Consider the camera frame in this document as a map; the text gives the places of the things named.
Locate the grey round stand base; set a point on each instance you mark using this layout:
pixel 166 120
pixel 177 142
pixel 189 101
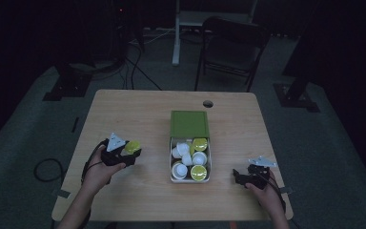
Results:
pixel 92 66

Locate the person's right hand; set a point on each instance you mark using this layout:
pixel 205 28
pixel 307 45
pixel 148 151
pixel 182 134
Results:
pixel 268 198

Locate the grey tape piece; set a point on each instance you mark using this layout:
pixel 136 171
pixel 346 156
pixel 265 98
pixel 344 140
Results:
pixel 63 193
pixel 287 190

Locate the person's left hand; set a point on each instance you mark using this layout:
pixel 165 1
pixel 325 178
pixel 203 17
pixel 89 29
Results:
pixel 100 175

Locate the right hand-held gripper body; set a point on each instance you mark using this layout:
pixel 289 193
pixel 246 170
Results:
pixel 258 176

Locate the pile of coffee capsules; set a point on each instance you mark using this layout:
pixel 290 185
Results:
pixel 189 159

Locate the black stand base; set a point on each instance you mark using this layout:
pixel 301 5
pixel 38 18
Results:
pixel 66 86
pixel 295 97

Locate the black folding chair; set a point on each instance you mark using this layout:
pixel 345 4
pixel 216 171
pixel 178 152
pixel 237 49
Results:
pixel 232 47

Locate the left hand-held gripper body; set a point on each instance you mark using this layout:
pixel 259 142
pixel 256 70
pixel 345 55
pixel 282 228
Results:
pixel 114 152

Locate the yellow-lidded coffee capsule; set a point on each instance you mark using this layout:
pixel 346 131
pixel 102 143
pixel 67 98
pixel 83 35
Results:
pixel 132 146

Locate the white desk frame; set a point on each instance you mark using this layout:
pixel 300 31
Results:
pixel 184 22

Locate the dark equipment rack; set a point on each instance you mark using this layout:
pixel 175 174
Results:
pixel 124 28

